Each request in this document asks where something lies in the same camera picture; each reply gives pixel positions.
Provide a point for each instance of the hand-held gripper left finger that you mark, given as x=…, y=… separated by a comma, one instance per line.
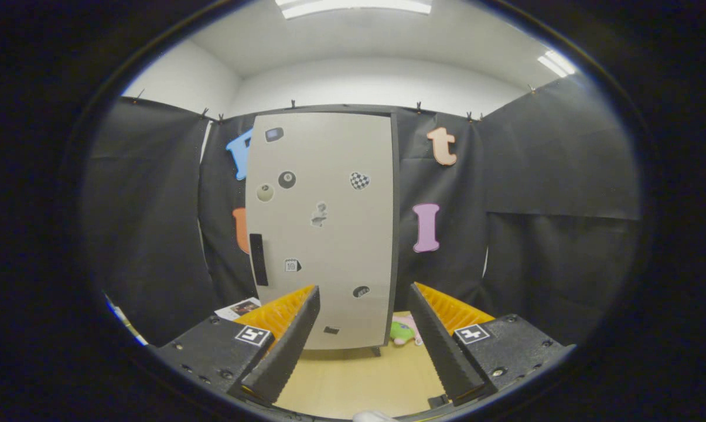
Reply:
x=288, y=351

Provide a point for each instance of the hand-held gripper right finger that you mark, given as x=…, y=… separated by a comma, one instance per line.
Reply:
x=440, y=351

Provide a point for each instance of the dark grey shoe cabinet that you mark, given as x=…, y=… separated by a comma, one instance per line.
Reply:
x=396, y=234

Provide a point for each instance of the green and pink plush toy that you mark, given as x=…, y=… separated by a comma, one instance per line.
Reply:
x=402, y=333

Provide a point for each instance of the white book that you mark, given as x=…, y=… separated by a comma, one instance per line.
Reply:
x=235, y=309

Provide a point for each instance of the black backdrop cloth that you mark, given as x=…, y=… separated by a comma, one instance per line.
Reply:
x=153, y=223

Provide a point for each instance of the row of small backdrop clips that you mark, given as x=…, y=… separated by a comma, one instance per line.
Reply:
x=203, y=112

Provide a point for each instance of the small ceiling light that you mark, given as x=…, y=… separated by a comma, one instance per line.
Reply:
x=556, y=63

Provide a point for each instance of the long ceiling light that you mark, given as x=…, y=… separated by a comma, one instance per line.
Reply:
x=352, y=6

